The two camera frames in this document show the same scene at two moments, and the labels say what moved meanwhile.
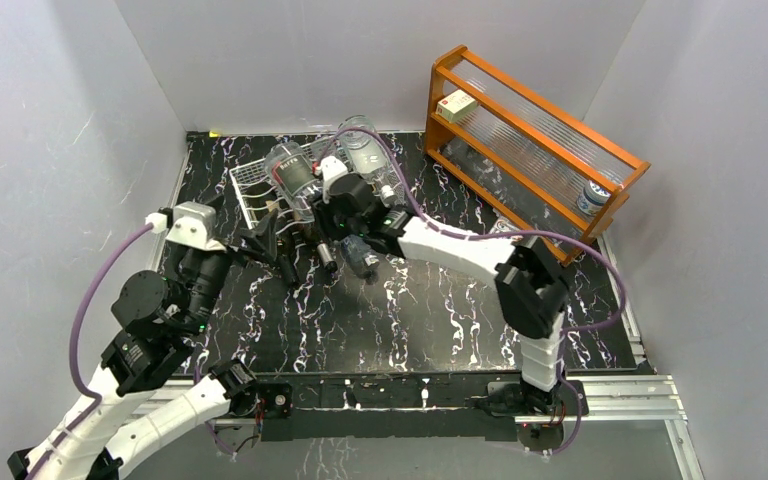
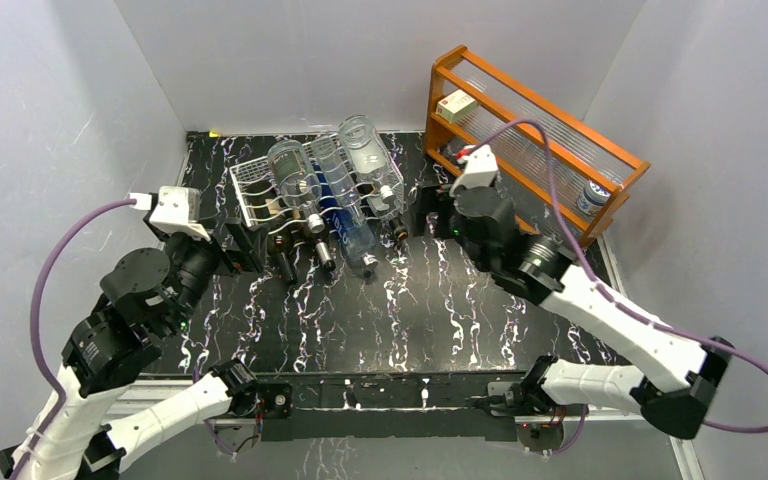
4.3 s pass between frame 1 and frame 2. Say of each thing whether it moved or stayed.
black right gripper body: moved
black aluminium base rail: stayed
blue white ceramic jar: stayed
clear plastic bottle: stayed
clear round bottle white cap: stayed
